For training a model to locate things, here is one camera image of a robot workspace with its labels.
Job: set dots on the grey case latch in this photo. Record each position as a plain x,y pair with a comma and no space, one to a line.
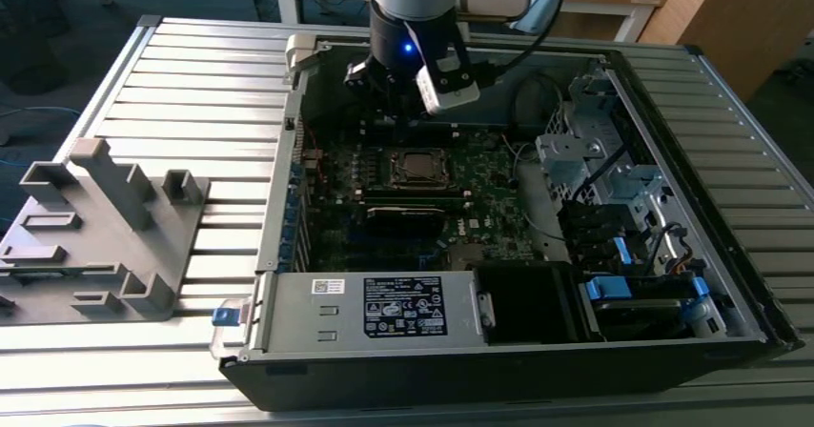
299,46

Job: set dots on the metal disk bay cage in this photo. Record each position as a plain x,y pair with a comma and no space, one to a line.
591,112

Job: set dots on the green motherboard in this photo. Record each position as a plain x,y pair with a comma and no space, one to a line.
501,208

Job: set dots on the black graphics card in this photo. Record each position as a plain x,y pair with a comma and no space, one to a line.
407,227

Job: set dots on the chipset heatsink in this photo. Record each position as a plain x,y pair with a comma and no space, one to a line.
465,255

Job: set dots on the wooden cabinet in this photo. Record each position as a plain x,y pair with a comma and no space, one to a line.
731,17

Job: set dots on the blue drive latch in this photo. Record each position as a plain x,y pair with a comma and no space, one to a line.
623,250

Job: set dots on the grey parts rack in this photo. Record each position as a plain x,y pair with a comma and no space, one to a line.
114,217

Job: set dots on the black fan shroud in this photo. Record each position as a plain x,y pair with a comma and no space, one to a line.
527,303

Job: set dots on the grey power supply unit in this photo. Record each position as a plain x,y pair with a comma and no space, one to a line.
292,312

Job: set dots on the hard disk in blue carrier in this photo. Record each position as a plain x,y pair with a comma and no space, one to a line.
607,288

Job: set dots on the blue power supply latch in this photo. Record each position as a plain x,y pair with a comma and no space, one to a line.
225,316

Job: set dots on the black PC case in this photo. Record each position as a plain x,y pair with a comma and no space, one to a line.
444,379

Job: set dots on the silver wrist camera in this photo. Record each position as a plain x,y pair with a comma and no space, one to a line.
444,95

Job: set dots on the metal cage bracket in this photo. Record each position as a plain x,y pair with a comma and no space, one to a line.
572,148

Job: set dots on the silver bracket screw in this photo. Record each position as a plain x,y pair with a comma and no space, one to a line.
594,148

